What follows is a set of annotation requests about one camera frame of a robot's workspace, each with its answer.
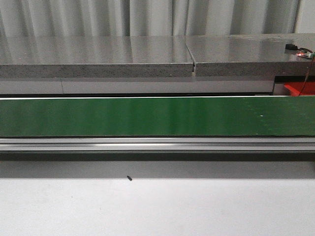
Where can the red plastic bin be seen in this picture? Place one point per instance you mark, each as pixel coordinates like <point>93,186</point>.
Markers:
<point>297,88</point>

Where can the grey stone counter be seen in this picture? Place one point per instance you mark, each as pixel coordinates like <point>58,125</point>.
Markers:
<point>215,64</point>

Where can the white pleated curtain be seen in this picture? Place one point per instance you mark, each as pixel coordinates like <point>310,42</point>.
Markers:
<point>154,17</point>

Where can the green conveyor belt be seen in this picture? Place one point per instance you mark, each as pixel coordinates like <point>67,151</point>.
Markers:
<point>161,116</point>

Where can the small sensor circuit board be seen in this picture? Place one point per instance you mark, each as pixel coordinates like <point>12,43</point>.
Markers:
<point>301,52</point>

